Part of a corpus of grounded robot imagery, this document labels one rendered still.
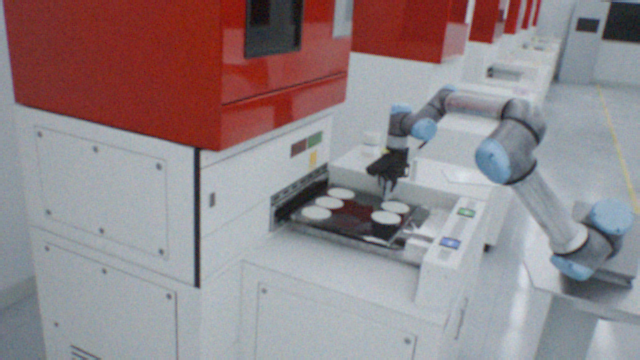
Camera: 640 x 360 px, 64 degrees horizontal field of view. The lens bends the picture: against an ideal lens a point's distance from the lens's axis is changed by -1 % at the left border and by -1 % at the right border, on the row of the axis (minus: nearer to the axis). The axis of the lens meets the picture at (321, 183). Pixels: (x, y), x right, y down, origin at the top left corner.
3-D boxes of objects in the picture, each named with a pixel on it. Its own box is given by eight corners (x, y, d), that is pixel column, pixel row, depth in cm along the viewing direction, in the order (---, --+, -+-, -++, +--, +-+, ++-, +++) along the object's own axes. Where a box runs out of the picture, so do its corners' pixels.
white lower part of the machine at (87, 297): (52, 417, 196) (26, 225, 167) (189, 310, 266) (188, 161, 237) (202, 501, 170) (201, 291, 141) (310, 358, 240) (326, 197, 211)
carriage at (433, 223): (402, 258, 161) (404, 250, 160) (430, 218, 192) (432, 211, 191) (427, 266, 158) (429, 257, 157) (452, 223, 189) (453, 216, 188)
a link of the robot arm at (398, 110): (401, 107, 173) (386, 101, 180) (397, 138, 177) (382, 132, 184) (419, 106, 177) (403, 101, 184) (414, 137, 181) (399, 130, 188)
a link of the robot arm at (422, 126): (440, 108, 167) (417, 100, 176) (417, 131, 166) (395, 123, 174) (448, 124, 172) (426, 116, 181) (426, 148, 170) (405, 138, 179)
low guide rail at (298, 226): (290, 229, 180) (291, 221, 179) (293, 227, 182) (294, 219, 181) (430, 270, 162) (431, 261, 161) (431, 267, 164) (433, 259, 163)
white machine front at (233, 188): (194, 287, 142) (193, 148, 128) (320, 195, 212) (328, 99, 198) (203, 290, 141) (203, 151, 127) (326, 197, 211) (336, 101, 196)
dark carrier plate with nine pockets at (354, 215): (291, 215, 173) (291, 214, 173) (332, 185, 203) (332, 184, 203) (387, 243, 161) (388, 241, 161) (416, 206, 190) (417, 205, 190)
